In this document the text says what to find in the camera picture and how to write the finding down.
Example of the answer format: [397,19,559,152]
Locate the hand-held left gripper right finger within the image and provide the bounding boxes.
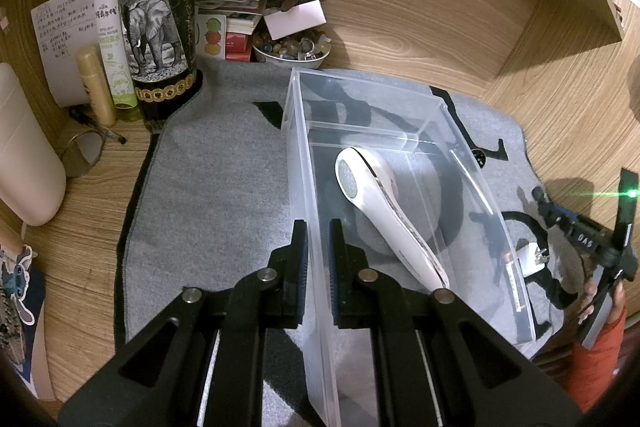
[328,219,586,427]

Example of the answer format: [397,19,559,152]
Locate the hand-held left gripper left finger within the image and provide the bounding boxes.
[57,219,308,427]

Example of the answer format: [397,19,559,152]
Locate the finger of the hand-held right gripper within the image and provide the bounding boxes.
[531,186,572,229]
[546,263,583,309]

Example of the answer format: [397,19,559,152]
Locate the white charger plug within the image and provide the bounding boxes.
[515,243,551,278]

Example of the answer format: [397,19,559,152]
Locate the white handheld beauty device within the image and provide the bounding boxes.
[334,147,451,294]

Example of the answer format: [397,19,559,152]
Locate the clear plastic storage box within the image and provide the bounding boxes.
[280,67,538,427]

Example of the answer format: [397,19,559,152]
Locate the person's right hand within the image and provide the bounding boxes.
[579,257,627,325]

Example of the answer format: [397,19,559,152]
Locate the grey mat with black pattern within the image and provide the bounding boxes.
[114,56,568,427]

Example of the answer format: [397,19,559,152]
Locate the bowl of pebbles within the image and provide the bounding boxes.
[251,32,334,70]

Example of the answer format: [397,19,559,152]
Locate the red box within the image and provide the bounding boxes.
[225,32,254,62]

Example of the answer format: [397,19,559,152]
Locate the black pen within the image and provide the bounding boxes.
[69,107,127,146]

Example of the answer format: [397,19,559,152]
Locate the colourful fruit print card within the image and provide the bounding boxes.
[197,13,229,57]

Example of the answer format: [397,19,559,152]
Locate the white card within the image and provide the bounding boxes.
[264,2,326,40]

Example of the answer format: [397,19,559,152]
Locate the beige tube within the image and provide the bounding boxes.
[76,46,119,128]

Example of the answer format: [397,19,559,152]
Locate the green spray bottle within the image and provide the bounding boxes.
[92,0,144,122]

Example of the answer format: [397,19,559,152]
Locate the blue cartoon sticker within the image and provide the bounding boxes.
[0,244,36,339]

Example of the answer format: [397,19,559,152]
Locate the cream plastic container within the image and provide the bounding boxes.
[0,63,68,228]

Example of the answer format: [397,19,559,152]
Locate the handwritten paper sheet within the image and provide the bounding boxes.
[31,0,99,108]

